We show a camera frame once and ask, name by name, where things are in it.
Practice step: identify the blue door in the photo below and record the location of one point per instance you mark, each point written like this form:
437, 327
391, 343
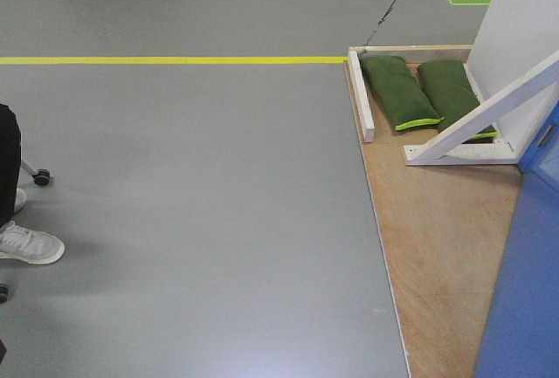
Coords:
521, 333

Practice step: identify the left green sandbag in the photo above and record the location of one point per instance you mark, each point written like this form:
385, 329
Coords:
402, 99

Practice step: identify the green sandbag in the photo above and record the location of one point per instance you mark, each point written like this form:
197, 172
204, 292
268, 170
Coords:
402, 99
447, 87

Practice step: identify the plywood base platform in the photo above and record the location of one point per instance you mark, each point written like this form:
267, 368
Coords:
443, 230

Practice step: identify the white wooden edge batten far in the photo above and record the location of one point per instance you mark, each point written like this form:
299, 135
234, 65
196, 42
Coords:
412, 54

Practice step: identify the right green sandbag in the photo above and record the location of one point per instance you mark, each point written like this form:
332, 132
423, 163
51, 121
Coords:
447, 87

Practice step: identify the white sneaker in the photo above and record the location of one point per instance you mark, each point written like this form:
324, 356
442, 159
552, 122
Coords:
20, 200
29, 246

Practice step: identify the person black trousers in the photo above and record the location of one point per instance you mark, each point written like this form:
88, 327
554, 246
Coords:
10, 162

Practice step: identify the black robot part lower left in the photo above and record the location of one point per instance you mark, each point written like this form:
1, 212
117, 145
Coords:
3, 351

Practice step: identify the white wooden brace frame far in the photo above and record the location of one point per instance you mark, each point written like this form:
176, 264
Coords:
450, 147

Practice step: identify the white door frame panel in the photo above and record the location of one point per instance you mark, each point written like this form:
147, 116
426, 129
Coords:
514, 36

